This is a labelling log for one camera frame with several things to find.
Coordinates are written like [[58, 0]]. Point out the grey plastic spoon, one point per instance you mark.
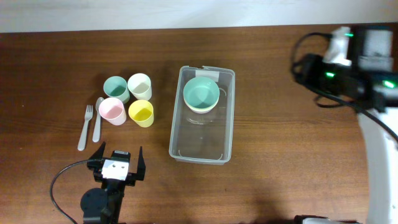
[[97, 127]]

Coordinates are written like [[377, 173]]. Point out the yellow plastic bowl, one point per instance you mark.
[[201, 107]]

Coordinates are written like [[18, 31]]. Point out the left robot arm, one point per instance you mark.
[[103, 205]]

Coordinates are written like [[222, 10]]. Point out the teal plastic bowl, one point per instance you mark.
[[201, 89]]

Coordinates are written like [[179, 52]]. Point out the yellow plastic cup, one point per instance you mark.
[[142, 113]]

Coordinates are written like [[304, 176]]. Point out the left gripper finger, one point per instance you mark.
[[95, 161], [141, 166]]

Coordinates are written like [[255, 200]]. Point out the cream plastic cup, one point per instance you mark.
[[140, 86]]

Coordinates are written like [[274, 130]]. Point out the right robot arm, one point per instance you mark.
[[370, 50]]

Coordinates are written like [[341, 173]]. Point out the clear plastic storage container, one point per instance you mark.
[[204, 138]]

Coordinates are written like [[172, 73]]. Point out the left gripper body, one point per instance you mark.
[[128, 182]]

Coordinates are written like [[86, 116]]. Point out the grey plastic fork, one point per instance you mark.
[[84, 132]]

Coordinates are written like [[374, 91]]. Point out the pink plastic cup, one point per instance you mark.
[[112, 110]]

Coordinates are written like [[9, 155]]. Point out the white plastic bowl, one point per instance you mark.
[[201, 110]]

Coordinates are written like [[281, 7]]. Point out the teal plastic cup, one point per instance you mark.
[[116, 87]]

